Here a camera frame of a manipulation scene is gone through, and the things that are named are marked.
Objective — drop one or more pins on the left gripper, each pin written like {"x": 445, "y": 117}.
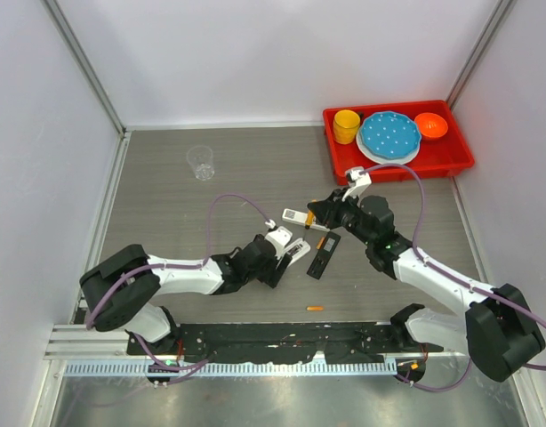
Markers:
{"x": 277, "y": 269}

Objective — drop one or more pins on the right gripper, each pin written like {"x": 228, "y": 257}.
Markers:
{"x": 326, "y": 212}

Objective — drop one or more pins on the yellow handled screwdriver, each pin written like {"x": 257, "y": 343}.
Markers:
{"x": 309, "y": 220}

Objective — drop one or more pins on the white remote with batteries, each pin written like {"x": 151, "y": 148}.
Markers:
{"x": 298, "y": 218}

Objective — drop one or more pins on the black remote control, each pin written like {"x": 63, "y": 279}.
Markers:
{"x": 324, "y": 255}

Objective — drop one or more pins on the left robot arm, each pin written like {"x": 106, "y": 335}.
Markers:
{"x": 119, "y": 291}

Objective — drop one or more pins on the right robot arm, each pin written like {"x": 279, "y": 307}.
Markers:
{"x": 489, "y": 324}

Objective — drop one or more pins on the yellow plastic cup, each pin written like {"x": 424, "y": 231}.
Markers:
{"x": 345, "y": 126}

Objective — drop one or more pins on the pale grey plate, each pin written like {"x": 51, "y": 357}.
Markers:
{"x": 383, "y": 160}

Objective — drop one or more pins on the blue dotted plate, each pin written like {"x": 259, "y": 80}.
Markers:
{"x": 390, "y": 134}

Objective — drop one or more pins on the clear plastic cup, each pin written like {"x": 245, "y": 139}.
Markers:
{"x": 200, "y": 159}

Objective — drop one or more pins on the red plastic tray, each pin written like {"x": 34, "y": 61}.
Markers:
{"x": 442, "y": 158}

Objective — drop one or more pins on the orange bowl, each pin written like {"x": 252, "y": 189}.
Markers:
{"x": 431, "y": 126}

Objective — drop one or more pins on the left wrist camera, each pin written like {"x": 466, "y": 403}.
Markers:
{"x": 279, "y": 237}

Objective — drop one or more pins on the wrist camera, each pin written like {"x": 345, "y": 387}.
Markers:
{"x": 358, "y": 181}
{"x": 279, "y": 237}

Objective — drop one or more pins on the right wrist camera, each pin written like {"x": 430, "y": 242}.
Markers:
{"x": 358, "y": 181}

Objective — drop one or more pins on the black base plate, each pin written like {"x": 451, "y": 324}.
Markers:
{"x": 287, "y": 343}

